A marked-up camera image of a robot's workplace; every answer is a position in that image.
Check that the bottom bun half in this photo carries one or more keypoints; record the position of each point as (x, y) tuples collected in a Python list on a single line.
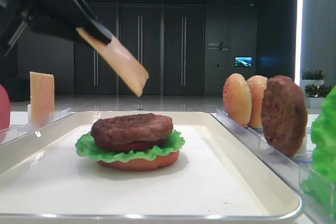
[(143, 165)]

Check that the sesame bun rear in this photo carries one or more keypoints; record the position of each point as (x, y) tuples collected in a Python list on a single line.
[(257, 85)]

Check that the green lettuce leaf on burger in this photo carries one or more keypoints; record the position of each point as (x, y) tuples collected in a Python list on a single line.
[(86, 147)]

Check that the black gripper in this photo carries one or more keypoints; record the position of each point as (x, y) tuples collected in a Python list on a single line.
[(58, 18)]

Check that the potted plants in white planter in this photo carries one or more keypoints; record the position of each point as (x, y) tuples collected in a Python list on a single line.
[(312, 82)]

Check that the cheese slice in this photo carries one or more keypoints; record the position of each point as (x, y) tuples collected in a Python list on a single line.
[(120, 60), (42, 95)]

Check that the sesame bun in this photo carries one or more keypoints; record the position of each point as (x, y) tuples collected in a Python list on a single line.
[(257, 85), (237, 99)]

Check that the brown meat patty on burger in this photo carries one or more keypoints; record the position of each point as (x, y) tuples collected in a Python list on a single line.
[(117, 132)]

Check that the middle dark door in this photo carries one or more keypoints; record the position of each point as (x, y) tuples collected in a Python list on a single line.
[(140, 34)]

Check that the clear acrylic rack left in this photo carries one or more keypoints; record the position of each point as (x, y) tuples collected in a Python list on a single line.
[(16, 131)]

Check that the white tray liner paper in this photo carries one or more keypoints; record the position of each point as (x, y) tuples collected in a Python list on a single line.
[(57, 181)]

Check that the white serving tray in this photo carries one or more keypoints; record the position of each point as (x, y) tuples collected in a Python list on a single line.
[(282, 203)]

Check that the red tomato slice left edge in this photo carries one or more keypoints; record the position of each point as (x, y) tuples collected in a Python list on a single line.
[(4, 109)]

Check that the sesame bun front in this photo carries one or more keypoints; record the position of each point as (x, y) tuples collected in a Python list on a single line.
[(237, 99)]

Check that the wall display screen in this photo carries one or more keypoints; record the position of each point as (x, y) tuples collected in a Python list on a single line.
[(243, 62)]

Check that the clear acrylic rack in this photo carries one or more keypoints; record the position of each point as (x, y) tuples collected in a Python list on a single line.
[(16, 131), (292, 170)]

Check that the dark door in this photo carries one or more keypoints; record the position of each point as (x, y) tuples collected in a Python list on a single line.
[(140, 34), (93, 76), (183, 50)]

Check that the upright brown meat patty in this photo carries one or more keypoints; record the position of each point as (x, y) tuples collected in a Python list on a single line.
[(284, 115)]

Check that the clear acrylic rack right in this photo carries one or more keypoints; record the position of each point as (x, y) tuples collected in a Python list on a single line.
[(292, 170)]

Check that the right dark door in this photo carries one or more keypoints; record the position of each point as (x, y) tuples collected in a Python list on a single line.
[(183, 50)]

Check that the green lettuce right edge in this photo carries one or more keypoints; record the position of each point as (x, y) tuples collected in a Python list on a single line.
[(324, 145)]

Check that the left dark door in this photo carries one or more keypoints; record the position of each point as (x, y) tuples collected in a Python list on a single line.
[(93, 76)]

